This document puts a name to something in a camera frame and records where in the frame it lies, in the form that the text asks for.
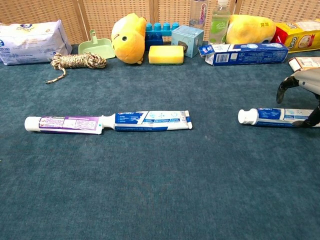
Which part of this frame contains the yellow and red snack pack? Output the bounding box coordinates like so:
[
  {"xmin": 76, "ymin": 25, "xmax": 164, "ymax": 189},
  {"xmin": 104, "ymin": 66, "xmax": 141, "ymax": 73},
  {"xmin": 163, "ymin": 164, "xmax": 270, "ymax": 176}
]
[{"xmin": 271, "ymin": 20, "xmax": 320, "ymax": 53}]

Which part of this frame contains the blue and white toothpaste tube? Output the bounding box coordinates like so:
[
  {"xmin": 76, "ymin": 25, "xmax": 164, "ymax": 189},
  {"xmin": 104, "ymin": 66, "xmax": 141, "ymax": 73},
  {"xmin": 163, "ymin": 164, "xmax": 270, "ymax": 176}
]
[
  {"xmin": 101, "ymin": 110, "xmax": 193, "ymax": 133},
  {"xmin": 237, "ymin": 107, "xmax": 320, "ymax": 129}
]

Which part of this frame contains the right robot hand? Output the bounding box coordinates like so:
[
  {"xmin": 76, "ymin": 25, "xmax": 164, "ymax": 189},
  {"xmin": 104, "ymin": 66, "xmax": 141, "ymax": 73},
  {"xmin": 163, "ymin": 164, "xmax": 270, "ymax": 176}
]
[{"xmin": 276, "ymin": 67, "xmax": 320, "ymax": 129}]

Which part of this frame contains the light blue small carton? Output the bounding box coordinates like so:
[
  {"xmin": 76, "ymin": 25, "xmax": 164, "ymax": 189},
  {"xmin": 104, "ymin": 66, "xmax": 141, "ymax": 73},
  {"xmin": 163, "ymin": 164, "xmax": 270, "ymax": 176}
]
[{"xmin": 171, "ymin": 24, "xmax": 205, "ymax": 59}]

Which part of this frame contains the clear bottle with green label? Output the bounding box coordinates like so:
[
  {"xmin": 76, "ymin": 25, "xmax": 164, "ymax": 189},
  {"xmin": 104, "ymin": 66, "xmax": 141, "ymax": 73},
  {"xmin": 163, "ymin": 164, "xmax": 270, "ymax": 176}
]
[{"xmin": 208, "ymin": 0, "xmax": 231, "ymax": 45}]

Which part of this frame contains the yellow plush duck with tag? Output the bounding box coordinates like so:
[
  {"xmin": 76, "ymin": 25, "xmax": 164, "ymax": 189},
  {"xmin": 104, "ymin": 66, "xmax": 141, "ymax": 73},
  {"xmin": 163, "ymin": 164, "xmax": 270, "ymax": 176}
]
[{"xmin": 226, "ymin": 14, "xmax": 277, "ymax": 45}]

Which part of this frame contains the green plastic dustpan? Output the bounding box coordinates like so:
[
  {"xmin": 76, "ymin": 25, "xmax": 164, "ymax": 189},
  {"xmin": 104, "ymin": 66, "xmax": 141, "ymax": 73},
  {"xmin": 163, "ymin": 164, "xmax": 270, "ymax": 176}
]
[{"xmin": 78, "ymin": 29, "xmax": 116, "ymax": 60}]

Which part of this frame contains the clear bottle with pink label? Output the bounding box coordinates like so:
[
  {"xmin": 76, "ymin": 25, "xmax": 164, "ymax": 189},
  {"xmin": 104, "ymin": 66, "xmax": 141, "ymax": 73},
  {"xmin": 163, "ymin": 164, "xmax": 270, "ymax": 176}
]
[{"xmin": 188, "ymin": 0, "xmax": 209, "ymax": 30}]

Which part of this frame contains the coiled beige braided rope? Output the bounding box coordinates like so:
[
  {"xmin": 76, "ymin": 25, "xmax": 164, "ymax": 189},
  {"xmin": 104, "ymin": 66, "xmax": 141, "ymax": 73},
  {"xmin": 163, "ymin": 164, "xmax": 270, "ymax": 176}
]
[{"xmin": 45, "ymin": 52, "xmax": 108, "ymax": 84}]

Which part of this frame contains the teal table cloth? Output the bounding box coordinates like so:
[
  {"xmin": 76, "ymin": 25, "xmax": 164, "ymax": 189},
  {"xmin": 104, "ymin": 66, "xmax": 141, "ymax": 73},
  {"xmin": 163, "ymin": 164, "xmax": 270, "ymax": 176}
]
[{"xmin": 0, "ymin": 41, "xmax": 320, "ymax": 240}]

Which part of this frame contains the white tissue pack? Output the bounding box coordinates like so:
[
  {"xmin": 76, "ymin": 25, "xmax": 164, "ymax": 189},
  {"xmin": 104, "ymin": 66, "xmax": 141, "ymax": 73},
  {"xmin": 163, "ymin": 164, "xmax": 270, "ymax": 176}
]
[{"xmin": 0, "ymin": 19, "xmax": 73, "ymax": 66}]

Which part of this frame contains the brown and white carton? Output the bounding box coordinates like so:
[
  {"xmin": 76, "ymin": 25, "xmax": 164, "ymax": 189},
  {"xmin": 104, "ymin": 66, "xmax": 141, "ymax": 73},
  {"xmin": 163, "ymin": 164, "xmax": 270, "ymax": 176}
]
[{"xmin": 287, "ymin": 56, "xmax": 320, "ymax": 73}]

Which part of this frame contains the yellow sponge with green base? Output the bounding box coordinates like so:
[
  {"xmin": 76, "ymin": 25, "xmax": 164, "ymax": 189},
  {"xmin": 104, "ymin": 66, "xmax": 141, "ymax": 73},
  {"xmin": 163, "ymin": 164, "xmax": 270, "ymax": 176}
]
[{"xmin": 148, "ymin": 45, "xmax": 185, "ymax": 66}]

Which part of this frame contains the blue toothpaste carton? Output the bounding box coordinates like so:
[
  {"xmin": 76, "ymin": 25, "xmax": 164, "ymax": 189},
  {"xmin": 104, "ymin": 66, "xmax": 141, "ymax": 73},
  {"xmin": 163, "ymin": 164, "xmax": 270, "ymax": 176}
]
[{"xmin": 197, "ymin": 42, "xmax": 290, "ymax": 67}]

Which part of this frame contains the blue toy building block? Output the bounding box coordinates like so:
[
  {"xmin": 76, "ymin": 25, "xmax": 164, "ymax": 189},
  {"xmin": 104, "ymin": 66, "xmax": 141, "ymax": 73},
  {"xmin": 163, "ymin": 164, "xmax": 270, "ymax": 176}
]
[{"xmin": 144, "ymin": 22, "xmax": 180, "ymax": 52}]

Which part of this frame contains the purple and white toothpaste tube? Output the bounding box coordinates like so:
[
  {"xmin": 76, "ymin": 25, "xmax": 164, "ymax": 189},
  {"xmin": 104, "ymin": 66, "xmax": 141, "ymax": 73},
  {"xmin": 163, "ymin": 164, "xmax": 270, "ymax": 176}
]
[{"xmin": 24, "ymin": 115, "xmax": 104, "ymax": 135}]

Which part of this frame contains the woven wooden folding screen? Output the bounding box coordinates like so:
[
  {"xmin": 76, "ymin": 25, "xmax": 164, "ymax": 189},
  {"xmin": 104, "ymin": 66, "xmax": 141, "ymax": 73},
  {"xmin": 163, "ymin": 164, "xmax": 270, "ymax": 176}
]
[{"xmin": 0, "ymin": 0, "xmax": 320, "ymax": 46}]

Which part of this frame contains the yellow plush duck with face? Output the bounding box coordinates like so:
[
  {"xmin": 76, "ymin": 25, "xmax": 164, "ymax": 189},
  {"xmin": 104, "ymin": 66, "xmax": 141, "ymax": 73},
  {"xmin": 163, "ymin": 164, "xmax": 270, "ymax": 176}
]
[{"xmin": 110, "ymin": 12, "xmax": 148, "ymax": 65}]

